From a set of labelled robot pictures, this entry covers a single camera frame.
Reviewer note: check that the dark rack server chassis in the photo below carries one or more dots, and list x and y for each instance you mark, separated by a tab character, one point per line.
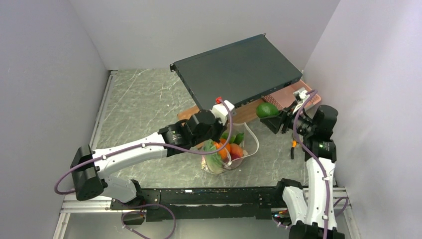
239	72

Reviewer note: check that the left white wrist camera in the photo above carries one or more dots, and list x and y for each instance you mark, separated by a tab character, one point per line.
222	109

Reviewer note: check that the brown wooden board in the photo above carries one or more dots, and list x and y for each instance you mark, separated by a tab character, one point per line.
244	114

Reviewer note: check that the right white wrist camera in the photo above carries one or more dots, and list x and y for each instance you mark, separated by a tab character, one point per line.
301	95

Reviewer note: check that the orange fake fruit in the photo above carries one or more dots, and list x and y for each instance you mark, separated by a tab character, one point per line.
231	152

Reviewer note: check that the aluminium frame rail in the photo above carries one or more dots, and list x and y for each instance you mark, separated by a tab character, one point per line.
82	217

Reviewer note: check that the green fake lettuce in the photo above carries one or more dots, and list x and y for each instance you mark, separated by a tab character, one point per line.
212	163

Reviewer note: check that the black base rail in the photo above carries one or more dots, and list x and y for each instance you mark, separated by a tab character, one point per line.
210	203

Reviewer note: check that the pink perforated plastic tray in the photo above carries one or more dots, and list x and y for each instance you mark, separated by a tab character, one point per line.
285	96

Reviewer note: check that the orange handled pliers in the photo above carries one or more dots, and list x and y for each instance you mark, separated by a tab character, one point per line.
292	150

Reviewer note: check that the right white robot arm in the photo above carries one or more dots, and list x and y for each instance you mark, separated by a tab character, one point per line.
311	215

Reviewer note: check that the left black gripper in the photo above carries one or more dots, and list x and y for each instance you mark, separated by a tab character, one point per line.
221	129

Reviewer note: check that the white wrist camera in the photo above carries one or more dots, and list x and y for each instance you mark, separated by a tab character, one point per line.
222	109
301	95

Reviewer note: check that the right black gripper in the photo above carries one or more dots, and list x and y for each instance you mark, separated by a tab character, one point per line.
284	117

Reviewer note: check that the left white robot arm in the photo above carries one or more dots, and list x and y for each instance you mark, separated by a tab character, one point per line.
92	170

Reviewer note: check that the clear zip top bag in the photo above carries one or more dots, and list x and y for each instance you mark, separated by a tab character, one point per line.
250	145

